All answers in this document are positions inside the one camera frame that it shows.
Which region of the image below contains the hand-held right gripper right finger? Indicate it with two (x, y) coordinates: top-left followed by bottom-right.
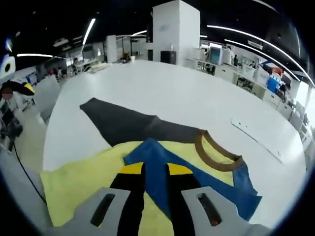
(165, 164), (274, 236)

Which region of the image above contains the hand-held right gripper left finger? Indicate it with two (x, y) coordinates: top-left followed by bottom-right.
(48, 162), (146, 236)

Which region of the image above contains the yellow blue grey garment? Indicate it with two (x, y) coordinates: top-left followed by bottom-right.
(39, 97), (263, 228)

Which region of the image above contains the white tall locker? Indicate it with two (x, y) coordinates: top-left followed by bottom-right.
(106, 35), (117, 63)

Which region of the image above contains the white cabinet row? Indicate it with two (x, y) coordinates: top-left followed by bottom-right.
(187, 58), (293, 116)

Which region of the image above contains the black cabinet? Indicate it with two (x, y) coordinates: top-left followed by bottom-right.
(160, 50), (177, 65)

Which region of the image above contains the blue storage bin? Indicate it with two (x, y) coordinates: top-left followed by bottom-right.
(267, 76), (280, 92)

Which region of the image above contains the teal front appliance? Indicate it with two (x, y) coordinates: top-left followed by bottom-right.
(209, 46), (222, 65)

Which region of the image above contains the white square pillar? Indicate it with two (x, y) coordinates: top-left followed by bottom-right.
(152, 0), (200, 65)

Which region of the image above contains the black cable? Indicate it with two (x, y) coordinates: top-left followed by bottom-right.
(12, 142), (47, 205)

